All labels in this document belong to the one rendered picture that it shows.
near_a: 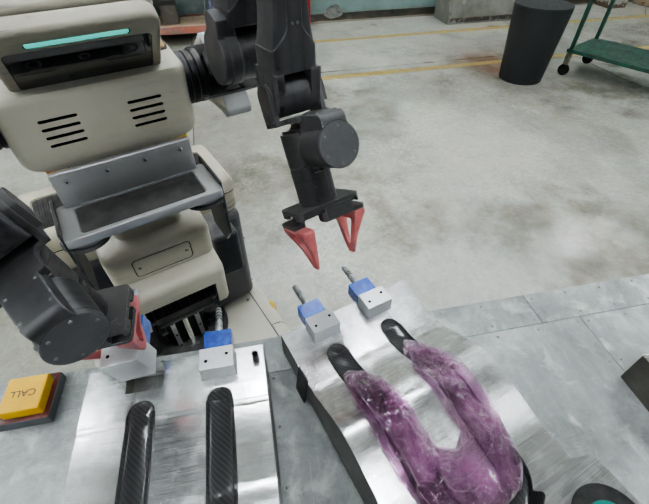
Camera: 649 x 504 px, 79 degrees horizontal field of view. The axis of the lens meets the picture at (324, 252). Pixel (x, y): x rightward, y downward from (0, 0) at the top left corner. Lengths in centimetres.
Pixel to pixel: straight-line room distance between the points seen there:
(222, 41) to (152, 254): 45
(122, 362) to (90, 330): 18
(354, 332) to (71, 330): 45
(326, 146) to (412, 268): 158
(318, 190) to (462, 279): 154
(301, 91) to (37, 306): 38
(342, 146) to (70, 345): 35
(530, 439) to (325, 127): 50
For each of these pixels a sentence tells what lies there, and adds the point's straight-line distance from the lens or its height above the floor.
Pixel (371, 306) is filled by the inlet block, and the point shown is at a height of 88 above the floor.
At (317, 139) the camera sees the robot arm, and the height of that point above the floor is 120.
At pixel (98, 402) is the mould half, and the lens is 68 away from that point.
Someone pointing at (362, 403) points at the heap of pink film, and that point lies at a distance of 59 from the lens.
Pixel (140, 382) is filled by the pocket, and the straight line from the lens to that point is 70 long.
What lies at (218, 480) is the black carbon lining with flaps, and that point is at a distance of 59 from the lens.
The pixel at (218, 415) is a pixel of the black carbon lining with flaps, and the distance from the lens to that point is 62.
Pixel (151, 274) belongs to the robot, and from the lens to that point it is 92.
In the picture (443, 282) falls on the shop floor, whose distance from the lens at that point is 199.
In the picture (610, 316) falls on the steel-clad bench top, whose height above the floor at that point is 80.
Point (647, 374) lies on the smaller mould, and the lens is 84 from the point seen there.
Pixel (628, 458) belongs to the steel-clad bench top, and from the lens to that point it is 81.
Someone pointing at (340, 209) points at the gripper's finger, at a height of 108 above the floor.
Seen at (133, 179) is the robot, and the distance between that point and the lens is 75.
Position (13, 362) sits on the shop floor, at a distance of 208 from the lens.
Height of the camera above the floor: 143
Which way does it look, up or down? 44 degrees down
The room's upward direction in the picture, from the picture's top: straight up
